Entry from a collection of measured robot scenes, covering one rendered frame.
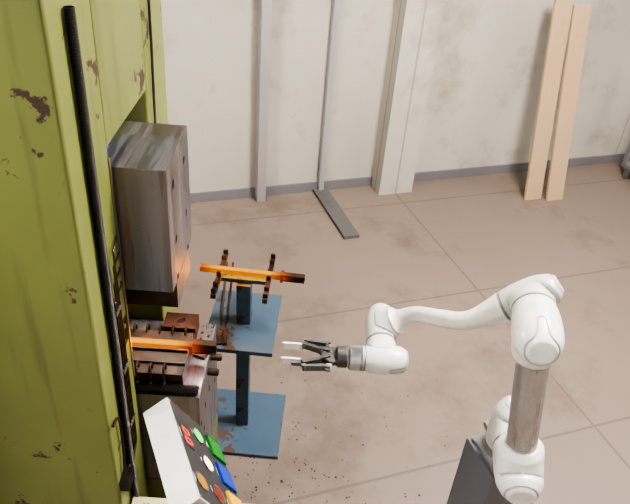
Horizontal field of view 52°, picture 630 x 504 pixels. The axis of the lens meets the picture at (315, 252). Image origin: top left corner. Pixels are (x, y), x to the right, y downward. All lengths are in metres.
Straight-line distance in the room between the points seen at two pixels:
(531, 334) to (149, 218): 1.10
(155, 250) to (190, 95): 2.99
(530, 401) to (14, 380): 1.49
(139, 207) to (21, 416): 0.68
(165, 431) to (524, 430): 1.11
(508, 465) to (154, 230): 1.36
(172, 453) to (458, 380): 2.30
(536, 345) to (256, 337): 1.32
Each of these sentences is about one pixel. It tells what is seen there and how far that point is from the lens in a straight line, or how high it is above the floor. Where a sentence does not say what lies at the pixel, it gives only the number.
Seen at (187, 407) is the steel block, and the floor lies 0.87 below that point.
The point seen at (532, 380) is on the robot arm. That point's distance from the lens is 2.06.
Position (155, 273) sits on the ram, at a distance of 1.90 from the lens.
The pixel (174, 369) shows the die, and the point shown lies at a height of 0.98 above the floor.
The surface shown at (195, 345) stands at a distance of 2.29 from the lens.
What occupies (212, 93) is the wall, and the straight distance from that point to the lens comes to 4.78.
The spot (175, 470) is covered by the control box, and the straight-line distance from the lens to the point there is 1.72.
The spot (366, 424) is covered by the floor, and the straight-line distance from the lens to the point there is 3.42.
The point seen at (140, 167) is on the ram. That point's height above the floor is 1.76.
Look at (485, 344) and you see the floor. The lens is 4.04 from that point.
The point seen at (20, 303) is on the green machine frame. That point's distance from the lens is 1.73.
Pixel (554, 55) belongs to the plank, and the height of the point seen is 1.16.
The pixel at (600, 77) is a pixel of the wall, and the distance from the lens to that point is 6.33.
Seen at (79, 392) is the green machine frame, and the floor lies 1.21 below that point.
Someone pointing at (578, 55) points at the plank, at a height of 1.15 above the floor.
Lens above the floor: 2.55
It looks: 34 degrees down
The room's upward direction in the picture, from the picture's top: 5 degrees clockwise
